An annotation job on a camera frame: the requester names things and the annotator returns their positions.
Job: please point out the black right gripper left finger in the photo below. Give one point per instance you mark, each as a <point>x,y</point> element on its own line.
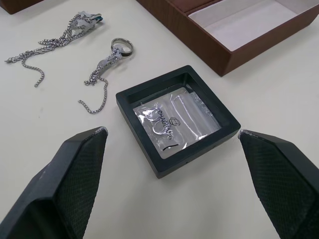
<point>64,184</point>

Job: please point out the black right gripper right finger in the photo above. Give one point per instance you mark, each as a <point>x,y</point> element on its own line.
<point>281,184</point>

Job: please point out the black square display case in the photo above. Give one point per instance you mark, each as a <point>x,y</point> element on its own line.
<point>174,119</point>

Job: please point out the brown wooden jewelry box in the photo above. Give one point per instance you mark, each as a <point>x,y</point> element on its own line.
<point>234,32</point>

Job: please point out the brown wooden tray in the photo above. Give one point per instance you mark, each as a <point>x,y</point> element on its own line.
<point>13,5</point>

